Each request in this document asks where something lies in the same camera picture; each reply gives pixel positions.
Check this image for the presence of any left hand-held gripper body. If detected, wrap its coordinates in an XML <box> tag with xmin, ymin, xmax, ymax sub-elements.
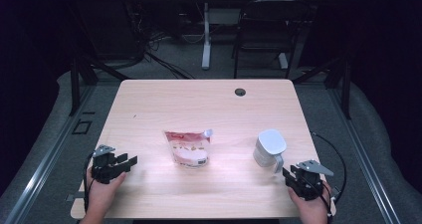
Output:
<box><xmin>91</xmin><ymin>144</ymin><xmax>127</xmax><ymax>185</ymax></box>

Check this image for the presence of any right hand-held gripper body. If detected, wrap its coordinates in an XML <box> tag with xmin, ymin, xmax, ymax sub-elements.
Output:
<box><xmin>292</xmin><ymin>159</ymin><xmax>334</xmax><ymax>202</ymax></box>

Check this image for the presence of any white lidded container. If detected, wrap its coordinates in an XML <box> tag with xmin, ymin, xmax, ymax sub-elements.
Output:
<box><xmin>252</xmin><ymin>128</ymin><xmax>288</xmax><ymax>174</ymax></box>

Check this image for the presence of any clear pink refill pouch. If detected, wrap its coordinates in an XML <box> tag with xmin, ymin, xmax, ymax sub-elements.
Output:
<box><xmin>162</xmin><ymin>128</ymin><xmax>214</xmax><ymax>169</ymax></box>

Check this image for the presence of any person's right hand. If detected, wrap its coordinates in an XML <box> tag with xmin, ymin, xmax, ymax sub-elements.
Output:
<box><xmin>288</xmin><ymin>180</ymin><xmax>332</xmax><ymax>224</ymax></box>

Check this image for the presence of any person's left hand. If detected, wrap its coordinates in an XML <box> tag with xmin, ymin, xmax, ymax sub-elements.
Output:
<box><xmin>85</xmin><ymin>167</ymin><xmax>127</xmax><ymax>218</ymax></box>

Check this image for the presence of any black metal stand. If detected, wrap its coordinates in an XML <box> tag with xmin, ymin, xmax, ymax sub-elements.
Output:
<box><xmin>292</xmin><ymin>58</ymin><xmax>352</xmax><ymax>120</ymax></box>
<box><xmin>68</xmin><ymin>56</ymin><xmax>130</xmax><ymax>117</ymax></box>

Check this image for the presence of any white desk leg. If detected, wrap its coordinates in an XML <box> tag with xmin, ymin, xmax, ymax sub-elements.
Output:
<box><xmin>201</xmin><ymin>2</ymin><xmax>212</xmax><ymax>71</ymax></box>

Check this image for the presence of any black folding chair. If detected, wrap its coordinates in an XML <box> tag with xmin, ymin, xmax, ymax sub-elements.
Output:
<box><xmin>232</xmin><ymin>0</ymin><xmax>313</xmax><ymax>80</ymax></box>

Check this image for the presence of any grey under-desk box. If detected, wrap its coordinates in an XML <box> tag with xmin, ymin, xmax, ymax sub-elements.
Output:
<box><xmin>208</xmin><ymin>8</ymin><xmax>242</xmax><ymax>26</ymax></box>

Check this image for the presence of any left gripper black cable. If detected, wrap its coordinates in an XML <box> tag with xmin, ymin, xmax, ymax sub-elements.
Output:
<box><xmin>83</xmin><ymin>152</ymin><xmax>97</xmax><ymax>215</ymax></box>

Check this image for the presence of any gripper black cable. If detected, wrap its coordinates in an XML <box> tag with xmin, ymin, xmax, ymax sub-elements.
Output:
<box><xmin>83</xmin><ymin>152</ymin><xmax>97</xmax><ymax>215</ymax></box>
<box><xmin>310</xmin><ymin>132</ymin><xmax>348</xmax><ymax>224</ymax></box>

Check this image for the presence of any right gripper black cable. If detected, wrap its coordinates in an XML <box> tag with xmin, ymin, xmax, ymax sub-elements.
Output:
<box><xmin>310</xmin><ymin>132</ymin><xmax>348</xmax><ymax>224</ymax></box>

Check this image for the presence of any aluminium floor rail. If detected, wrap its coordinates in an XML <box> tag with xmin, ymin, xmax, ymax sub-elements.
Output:
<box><xmin>3</xmin><ymin>84</ymin><xmax>98</xmax><ymax>224</ymax></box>
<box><xmin>326</xmin><ymin>88</ymin><xmax>402</xmax><ymax>224</ymax></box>

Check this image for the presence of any bundle of floor cables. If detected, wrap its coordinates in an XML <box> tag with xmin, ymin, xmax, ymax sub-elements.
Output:
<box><xmin>125</xmin><ymin>1</ymin><xmax>197</xmax><ymax>81</ymax></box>

